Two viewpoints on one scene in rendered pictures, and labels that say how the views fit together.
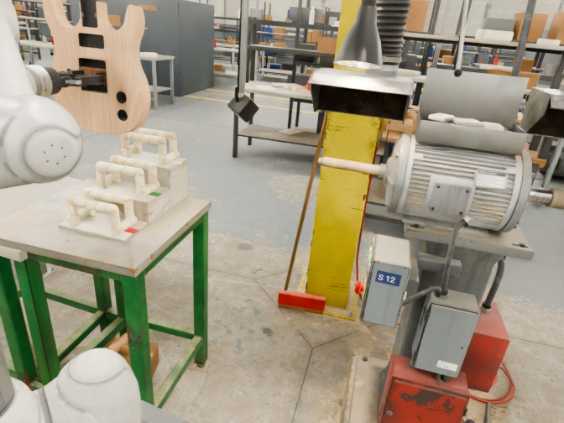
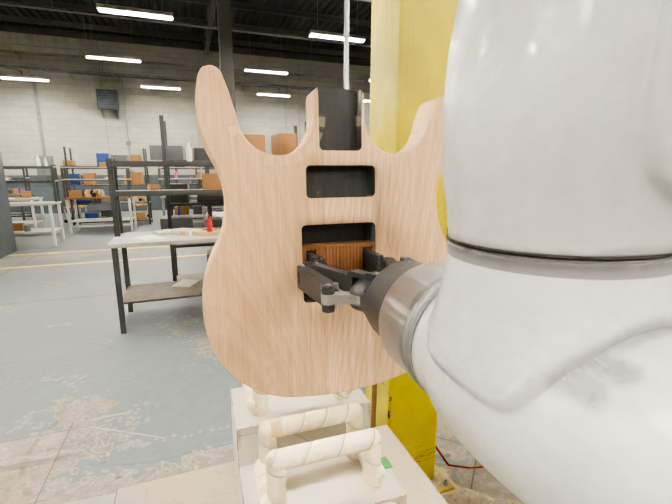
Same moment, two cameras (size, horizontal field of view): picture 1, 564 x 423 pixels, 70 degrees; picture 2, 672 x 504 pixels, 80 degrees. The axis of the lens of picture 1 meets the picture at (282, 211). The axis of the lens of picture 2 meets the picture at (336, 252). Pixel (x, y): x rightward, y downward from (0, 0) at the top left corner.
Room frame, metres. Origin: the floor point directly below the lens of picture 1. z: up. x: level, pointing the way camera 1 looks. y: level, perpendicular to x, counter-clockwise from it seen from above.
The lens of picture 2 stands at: (0.90, 0.91, 1.57)
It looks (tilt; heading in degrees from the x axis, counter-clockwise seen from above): 12 degrees down; 327
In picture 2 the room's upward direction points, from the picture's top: straight up
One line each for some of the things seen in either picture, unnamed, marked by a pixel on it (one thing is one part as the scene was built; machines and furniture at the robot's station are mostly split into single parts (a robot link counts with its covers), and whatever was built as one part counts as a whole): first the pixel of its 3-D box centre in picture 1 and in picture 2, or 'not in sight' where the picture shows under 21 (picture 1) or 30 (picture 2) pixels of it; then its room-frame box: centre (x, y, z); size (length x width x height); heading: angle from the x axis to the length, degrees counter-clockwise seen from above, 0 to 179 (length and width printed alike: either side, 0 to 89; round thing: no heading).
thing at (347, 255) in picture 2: (96, 75); (336, 260); (1.34, 0.63, 1.45); 0.10 x 0.03 x 0.05; 76
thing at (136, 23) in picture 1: (130, 20); (422, 131); (1.32, 0.50, 1.62); 0.07 x 0.04 x 0.09; 76
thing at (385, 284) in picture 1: (407, 288); not in sight; (0.98, -0.38, 0.99); 0.24 x 0.21 x 0.26; 77
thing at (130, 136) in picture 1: (143, 138); not in sight; (1.56, 0.57, 1.20); 0.20 x 0.03 x 0.03; 76
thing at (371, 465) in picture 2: (140, 185); (371, 461); (1.38, 0.53, 1.07); 0.03 x 0.03 x 0.09
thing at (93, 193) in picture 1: (107, 196); not in sight; (1.33, 0.63, 1.04); 0.20 x 0.03 x 0.03; 76
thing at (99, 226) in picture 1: (104, 225); not in sight; (1.29, 0.64, 0.94); 0.27 x 0.15 x 0.01; 77
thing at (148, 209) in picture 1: (128, 200); (319, 501); (1.44, 0.60, 0.98); 0.27 x 0.16 x 0.09; 77
